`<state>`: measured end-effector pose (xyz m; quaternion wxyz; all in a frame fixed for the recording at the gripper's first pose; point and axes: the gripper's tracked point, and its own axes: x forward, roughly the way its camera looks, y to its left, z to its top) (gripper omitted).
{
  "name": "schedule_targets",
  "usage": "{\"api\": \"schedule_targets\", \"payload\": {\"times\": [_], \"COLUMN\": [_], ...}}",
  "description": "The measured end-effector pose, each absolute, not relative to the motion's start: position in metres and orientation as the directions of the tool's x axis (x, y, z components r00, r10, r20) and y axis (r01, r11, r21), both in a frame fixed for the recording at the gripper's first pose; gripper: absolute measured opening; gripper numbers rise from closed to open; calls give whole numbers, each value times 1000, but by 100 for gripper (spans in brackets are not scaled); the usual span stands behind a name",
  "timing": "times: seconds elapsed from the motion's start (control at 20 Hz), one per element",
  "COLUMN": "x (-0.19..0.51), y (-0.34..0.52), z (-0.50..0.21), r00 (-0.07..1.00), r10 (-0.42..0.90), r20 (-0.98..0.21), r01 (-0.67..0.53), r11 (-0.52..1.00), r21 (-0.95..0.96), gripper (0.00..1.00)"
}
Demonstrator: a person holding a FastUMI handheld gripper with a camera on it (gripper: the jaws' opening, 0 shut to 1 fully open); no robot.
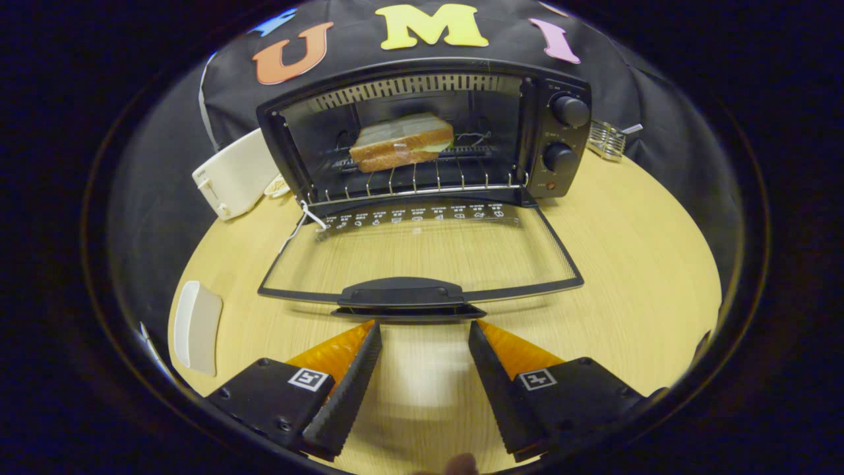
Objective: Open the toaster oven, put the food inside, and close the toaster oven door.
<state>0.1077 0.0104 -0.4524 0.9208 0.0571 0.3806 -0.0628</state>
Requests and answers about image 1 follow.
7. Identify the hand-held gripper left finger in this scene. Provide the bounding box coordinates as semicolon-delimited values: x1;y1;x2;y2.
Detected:
206;320;384;462

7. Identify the black toaster oven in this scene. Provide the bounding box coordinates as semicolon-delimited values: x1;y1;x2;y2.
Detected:
256;58;592;322

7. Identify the toasted sandwich with lettuce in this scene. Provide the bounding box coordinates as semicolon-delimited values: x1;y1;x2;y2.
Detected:
349;112;456;174

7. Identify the white rectangular tray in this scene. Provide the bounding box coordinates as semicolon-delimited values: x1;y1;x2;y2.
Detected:
173;280;224;377

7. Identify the metal wire basket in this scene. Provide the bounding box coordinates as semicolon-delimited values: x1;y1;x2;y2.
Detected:
587;119;644;162

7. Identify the white pop-up toaster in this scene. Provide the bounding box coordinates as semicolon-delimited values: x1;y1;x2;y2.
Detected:
192;127;281;221

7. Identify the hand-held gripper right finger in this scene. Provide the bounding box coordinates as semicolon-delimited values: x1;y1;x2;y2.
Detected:
468;319;668;462

